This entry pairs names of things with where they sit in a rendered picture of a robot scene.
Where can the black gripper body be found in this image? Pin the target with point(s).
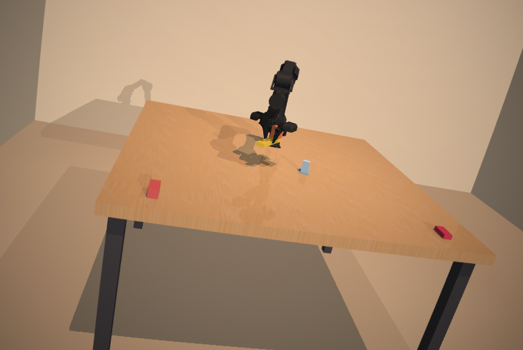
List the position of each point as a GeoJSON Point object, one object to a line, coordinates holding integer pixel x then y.
{"type": "Point", "coordinates": [288, 126]}

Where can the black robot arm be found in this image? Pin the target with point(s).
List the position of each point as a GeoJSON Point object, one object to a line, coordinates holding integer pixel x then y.
{"type": "Point", "coordinates": [283, 82]}

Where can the yellow bar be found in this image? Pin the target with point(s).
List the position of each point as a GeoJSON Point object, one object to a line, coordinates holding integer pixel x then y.
{"type": "Point", "coordinates": [268, 141]}

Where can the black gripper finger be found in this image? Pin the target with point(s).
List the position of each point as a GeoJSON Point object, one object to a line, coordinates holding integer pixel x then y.
{"type": "Point", "coordinates": [265, 130]}
{"type": "Point", "coordinates": [276, 134]}

